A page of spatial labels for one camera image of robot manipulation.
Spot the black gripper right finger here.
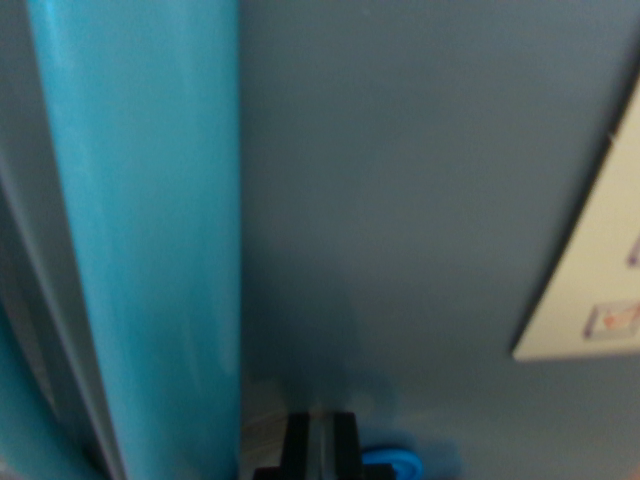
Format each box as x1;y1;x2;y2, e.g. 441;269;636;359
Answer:
322;410;363;480

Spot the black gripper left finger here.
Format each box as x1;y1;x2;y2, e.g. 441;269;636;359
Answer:
279;411;322;480

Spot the grey fridge door with panel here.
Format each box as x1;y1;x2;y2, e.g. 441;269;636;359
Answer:
0;177;111;480

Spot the cream shopping list card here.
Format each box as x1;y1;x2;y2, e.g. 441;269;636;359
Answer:
510;74;640;362

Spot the teal handle of magnet door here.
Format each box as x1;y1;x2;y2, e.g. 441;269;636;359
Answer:
27;0;242;480

